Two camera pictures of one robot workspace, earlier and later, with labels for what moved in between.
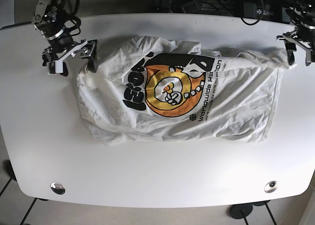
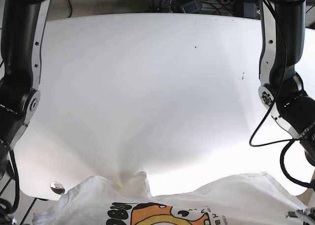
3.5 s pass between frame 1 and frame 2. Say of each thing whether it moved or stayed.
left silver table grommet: stayed
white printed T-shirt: moved
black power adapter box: stayed
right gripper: moved
